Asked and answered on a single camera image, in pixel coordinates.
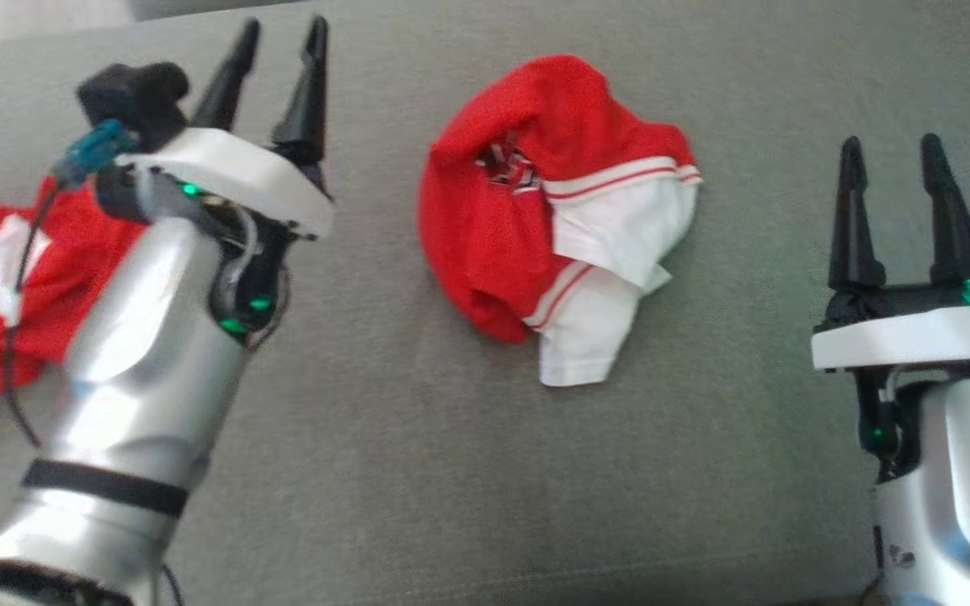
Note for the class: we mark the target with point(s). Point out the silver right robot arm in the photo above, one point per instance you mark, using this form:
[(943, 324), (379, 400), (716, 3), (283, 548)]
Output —
[(956, 505)]

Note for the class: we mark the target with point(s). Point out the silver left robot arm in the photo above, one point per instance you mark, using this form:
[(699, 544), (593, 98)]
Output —
[(140, 379)]

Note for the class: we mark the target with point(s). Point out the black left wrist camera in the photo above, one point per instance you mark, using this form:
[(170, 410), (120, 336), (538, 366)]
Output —
[(135, 97)]

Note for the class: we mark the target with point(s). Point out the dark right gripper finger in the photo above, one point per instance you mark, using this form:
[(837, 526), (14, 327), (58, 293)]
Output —
[(952, 236), (854, 236)]

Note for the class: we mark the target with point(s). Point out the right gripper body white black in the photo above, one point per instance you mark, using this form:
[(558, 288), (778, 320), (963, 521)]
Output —
[(898, 337)]

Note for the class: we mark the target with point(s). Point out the grey sofa seat cushion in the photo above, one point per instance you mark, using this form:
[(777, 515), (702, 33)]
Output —
[(451, 471)]

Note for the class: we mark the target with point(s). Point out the red white basketball jersey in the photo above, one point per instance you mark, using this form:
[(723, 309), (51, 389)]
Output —
[(485, 236)]

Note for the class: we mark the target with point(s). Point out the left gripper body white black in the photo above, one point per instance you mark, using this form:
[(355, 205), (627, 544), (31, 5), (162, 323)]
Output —
[(232, 172)]

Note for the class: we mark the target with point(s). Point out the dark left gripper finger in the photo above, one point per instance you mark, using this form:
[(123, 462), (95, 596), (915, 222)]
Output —
[(308, 109), (224, 93)]

